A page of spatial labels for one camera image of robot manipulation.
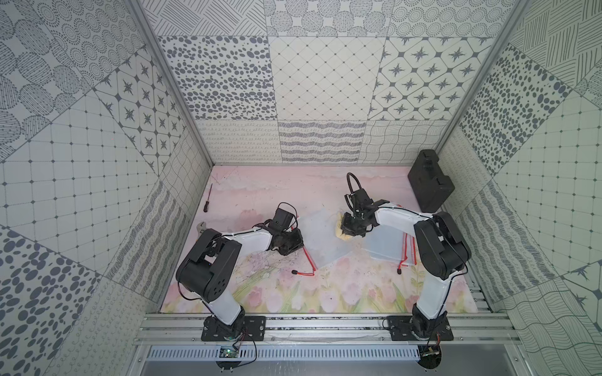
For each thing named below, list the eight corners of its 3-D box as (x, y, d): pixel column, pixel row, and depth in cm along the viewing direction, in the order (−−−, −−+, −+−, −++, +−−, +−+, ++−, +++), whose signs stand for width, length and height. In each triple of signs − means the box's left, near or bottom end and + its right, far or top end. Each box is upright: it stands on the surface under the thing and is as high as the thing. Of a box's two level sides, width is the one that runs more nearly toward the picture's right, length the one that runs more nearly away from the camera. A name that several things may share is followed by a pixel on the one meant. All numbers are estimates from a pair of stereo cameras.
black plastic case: (417, 216, 105) (436, 188, 89) (404, 179, 119) (418, 149, 104) (434, 216, 105) (456, 188, 89) (419, 179, 119) (436, 150, 104)
